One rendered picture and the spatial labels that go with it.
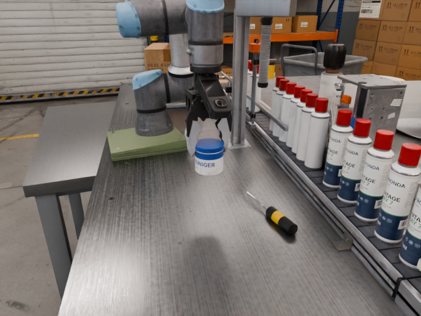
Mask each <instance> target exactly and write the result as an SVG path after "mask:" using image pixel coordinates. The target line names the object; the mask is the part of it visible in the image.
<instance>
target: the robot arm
mask: <svg viewBox="0 0 421 316"><path fill-rule="evenodd" d="M116 14H117V21H118V28H119V31H120V34H121V36H122V37H124V38H140V37H146V36H160V35H169V41H170V55H171V62H172V63H171V65H170V66H169V67H168V73H163V71H162V70H150V71H146V72H143V73H139V74H138V75H135V76H134V77H133V79H132V82H133V91H134V95H135V103H136V108H137V120H136V125H135V131H136V134H137V135H139V136H144V137H151V136H158V135H163V134H167V133H169V132H171V131H173V129H174V126H173V123H172V121H171V118H170V116H169V114H168V112H167V106H166V103H175V102H185V103H186V111H188V112H187V114H186V116H185V126H186V129H185V137H186V141H187V149H188V151H189V154H190V156H191V157H193V155H194V154H195V152H196V150H195V147H196V144H197V143H198V140H197V137H198V135H199V134H200V133H201V130H202V126H201V124H200V123H198V117H199V118H200V119H201V120H202V121H205V119H208V118H211V119H215V120H217V121H216V122H215V125H216V128H217V129H218V130H219V132H220V136H219V137H220V138H221V141H223V143H224V152H226V150H227V147H228V145H229V140H230V136H231V128H232V114H231V111H232V106H231V104H230V102H229V100H228V98H227V96H226V94H225V92H224V90H223V88H222V86H221V83H220V81H219V79H218V77H217V75H215V74H214V73H218V72H220V71H222V64H221V63H222V62H223V48H224V44H223V25H224V0H125V2H124V3H118V4H117V5H116ZM187 101H188V106H187Z"/></svg>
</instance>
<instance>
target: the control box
mask: <svg viewBox="0 0 421 316"><path fill-rule="evenodd" d="M296 5H297V0H236V16H239V17H282V18H288V17H293V16H295V15H296Z"/></svg>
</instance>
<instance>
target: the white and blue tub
mask: <svg viewBox="0 0 421 316"><path fill-rule="evenodd" d="M195 150H196V152H195V171H196V172H197V173H198V174H201V175H203V176H214V175H218V174H220V173H221V172H222V171H223V162H224V143H223V141H221V140H218V139H211V138H207V139H200V140H198V143H197V144H196V147H195Z"/></svg>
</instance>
